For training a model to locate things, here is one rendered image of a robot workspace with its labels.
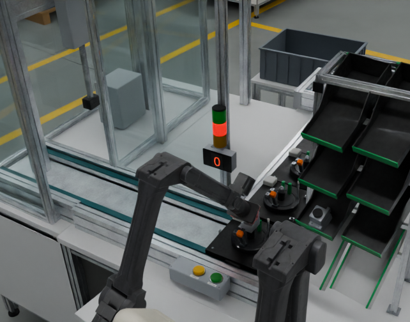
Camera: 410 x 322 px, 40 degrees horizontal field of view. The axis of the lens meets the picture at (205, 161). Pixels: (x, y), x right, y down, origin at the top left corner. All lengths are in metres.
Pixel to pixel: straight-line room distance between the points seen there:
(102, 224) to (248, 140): 0.94
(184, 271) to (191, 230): 0.27
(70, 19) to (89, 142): 0.72
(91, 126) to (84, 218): 0.87
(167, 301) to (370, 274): 0.70
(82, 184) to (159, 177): 1.21
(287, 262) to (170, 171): 0.42
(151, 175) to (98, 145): 1.54
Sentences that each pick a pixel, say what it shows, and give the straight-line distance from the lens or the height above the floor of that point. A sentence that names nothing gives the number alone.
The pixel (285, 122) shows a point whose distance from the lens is 2.97.
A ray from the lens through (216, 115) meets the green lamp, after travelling 1.95.
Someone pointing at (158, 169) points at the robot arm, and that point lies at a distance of 1.37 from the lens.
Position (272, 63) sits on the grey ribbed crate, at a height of 0.75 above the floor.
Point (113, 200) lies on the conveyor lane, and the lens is 2.39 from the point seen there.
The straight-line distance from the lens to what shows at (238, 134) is 2.86.
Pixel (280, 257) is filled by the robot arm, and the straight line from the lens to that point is 1.08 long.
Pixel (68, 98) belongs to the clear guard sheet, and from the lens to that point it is 3.04.
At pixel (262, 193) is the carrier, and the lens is 2.28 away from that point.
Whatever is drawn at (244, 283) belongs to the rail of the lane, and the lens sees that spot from 1.94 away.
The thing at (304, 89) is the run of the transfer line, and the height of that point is 0.96.
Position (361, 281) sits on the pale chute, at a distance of 1.87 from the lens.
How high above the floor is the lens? 2.36
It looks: 34 degrees down
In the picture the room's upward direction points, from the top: 3 degrees counter-clockwise
